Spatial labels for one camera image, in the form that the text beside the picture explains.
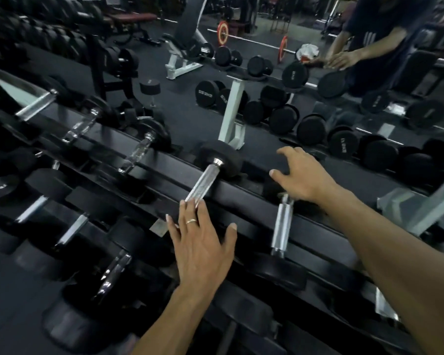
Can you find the person's left forearm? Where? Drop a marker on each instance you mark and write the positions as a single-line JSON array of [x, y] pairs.
[[170, 321]]

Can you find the person's left thumb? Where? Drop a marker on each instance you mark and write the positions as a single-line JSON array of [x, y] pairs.
[[230, 238]]

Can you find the row of black dumbbells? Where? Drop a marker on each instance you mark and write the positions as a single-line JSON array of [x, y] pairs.
[[48, 181]]

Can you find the person's right thumb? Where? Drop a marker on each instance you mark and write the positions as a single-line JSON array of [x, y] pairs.
[[279, 177]]

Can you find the barbell with red plates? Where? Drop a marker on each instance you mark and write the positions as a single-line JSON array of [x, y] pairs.
[[222, 33]]

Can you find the large wall mirror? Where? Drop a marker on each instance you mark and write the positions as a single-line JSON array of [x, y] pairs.
[[192, 125]]

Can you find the person's left hand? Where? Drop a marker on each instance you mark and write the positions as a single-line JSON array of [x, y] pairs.
[[199, 255]]

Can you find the person's right forearm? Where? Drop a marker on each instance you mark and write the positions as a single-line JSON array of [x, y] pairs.
[[392, 262]]

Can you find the person's left little finger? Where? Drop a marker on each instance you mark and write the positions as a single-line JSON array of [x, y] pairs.
[[172, 225]]

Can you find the person's right hand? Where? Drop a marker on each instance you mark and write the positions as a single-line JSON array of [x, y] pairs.
[[307, 179]]

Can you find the person's left middle finger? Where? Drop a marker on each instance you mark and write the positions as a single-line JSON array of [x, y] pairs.
[[202, 218]]

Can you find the white cloth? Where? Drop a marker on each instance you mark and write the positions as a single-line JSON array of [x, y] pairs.
[[308, 51]]

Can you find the black dumbbell rack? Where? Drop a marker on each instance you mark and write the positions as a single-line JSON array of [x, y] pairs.
[[244, 207]]

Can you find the maroon weight bench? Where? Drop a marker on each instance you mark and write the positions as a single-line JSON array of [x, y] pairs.
[[133, 17]]

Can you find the white-framed incline bench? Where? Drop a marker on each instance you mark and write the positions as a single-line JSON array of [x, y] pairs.
[[181, 62]]

